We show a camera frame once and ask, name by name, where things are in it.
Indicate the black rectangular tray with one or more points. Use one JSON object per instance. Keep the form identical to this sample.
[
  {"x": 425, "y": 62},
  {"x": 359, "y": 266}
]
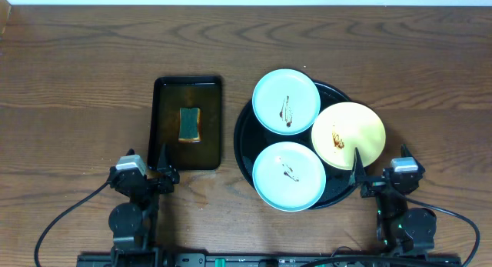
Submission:
[{"x": 172, "y": 93}]

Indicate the yellow plate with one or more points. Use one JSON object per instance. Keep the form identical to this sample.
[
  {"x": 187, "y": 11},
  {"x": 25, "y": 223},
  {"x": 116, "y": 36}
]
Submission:
[{"x": 344, "y": 128}]

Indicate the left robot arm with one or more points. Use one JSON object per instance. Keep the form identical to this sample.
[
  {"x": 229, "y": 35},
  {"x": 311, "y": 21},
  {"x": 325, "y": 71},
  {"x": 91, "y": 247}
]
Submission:
[{"x": 134, "y": 223}]

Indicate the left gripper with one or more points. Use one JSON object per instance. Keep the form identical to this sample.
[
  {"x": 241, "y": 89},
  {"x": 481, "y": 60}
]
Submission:
[{"x": 150, "y": 180}]

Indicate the green and yellow sponge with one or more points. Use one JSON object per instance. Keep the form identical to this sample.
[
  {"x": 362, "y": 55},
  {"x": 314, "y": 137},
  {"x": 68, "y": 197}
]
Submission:
[{"x": 190, "y": 125}]

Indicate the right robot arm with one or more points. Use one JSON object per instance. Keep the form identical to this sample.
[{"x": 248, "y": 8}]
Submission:
[{"x": 404, "y": 231}]

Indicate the black round tray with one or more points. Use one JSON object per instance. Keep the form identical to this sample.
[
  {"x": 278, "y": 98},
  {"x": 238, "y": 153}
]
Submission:
[{"x": 251, "y": 138}]

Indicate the light blue plate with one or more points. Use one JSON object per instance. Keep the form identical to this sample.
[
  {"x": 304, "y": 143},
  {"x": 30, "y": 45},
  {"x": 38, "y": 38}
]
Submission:
[
  {"x": 289, "y": 176},
  {"x": 286, "y": 101}
]

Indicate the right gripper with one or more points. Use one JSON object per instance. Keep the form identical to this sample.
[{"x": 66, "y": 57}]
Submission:
[{"x": 373, "y": 184}]

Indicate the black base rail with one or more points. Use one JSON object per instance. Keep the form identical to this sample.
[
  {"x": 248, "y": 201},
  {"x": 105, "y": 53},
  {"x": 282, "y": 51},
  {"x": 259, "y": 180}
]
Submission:
[{"x": 202, "y": 260}]

